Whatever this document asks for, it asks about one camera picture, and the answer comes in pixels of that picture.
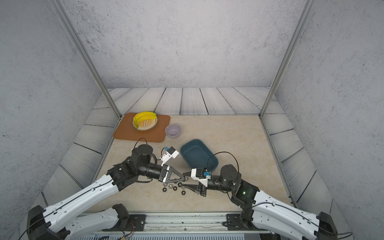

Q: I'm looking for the teal plastic storage box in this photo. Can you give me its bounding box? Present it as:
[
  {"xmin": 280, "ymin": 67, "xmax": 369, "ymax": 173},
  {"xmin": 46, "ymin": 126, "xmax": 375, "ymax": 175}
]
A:
[{"xmin": 180, "ymin": 139, "xmax": 219, "ymax": 172}]

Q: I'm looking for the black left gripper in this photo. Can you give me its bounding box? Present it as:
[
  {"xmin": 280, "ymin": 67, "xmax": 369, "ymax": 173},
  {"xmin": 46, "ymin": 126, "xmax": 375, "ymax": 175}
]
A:
[{"xmin": 136, "ymin": 163, "xmax": 185, "ymax": 184}]

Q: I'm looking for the aluminium frame post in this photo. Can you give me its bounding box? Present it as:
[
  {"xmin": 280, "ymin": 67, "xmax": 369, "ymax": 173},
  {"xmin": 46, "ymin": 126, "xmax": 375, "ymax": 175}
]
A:
[
  {"xmin": 259, "ymin": 0, "xmax": 316, "ymax": 119},
  {"xmin": 49, "ymin": 0, "xmax": 122, "ymax": 120}
]

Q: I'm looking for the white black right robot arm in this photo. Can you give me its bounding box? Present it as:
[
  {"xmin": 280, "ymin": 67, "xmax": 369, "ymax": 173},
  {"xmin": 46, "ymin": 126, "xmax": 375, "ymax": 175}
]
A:
[{"xmin": 184, "ymin": 165, "xmax": 353, "ymax": 240}]

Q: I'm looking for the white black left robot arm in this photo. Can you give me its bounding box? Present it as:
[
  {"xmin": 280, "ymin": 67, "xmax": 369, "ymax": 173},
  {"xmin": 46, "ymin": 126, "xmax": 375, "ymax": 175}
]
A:
[{"xmin": 24, "ymin": 144, "xmax": 185, "ymax": 240}]

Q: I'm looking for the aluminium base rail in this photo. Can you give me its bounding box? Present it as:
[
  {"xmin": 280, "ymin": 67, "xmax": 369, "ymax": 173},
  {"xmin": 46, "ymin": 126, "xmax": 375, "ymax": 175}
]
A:
[{"xmin": 71, "ymin": 211, "xmax": 319, "ymax": 240}]

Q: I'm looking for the yellow banana bunch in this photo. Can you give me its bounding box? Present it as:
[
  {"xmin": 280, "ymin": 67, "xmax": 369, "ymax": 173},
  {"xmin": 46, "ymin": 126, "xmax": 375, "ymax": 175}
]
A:
[{"xmin": 134, "ymin": 112, "xmax": 158, "ymax": 119}]

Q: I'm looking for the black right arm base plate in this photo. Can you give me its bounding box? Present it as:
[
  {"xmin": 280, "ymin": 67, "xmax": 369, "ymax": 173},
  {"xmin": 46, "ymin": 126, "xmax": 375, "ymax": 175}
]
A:
[{"xmin": 222, "ymin": 214, "xmax": 257, "ymax": 231}]

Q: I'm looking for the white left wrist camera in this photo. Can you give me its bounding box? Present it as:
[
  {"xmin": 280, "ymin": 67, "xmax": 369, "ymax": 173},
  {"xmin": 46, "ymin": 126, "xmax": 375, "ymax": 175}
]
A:
[{"xmin": 161, "ymin": 147, "xmax": 179, "ymax": 166}]

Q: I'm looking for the lilac plastic bowl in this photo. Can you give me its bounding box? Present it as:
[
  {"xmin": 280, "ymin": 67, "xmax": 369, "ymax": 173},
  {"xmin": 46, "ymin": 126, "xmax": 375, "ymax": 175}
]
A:
[{"xmin": 165, "ymin": 124, "xmax": 182, "ymax": 139}]

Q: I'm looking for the brown rectangular mat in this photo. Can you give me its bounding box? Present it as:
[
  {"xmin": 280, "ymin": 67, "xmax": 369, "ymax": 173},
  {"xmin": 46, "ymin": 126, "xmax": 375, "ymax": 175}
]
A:
[{"xmin": 114, "ymin": 113, "xmax": 171, "ymax": 143}]

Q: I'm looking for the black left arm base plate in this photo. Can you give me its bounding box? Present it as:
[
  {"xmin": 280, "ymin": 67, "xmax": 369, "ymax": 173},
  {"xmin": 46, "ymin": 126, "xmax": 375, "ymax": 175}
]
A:
[{"xmin": 102, "ymin": 215, "xmax": 147, "ymax": 233}]

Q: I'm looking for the right aluminium frame post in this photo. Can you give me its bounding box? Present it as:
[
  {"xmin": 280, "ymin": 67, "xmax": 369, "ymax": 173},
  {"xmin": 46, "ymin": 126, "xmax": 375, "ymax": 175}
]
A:
[{"xmin": 259, "ymin": 0, "xmax": 316, "ymax": 119}]

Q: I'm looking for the left aluminium frame post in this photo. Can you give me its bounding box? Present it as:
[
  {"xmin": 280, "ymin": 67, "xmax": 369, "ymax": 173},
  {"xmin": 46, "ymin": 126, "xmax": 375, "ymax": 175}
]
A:
[{"xmin": 49, "ymin": 0, "xmax": 122, "ymax": 120}]

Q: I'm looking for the patterned round plate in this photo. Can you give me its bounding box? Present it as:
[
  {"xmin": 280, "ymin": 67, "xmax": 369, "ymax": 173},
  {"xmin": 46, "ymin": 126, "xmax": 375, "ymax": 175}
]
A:
[{"xmin": 133, "ymin": 117, "xmax": 158, "ymax": 131}]

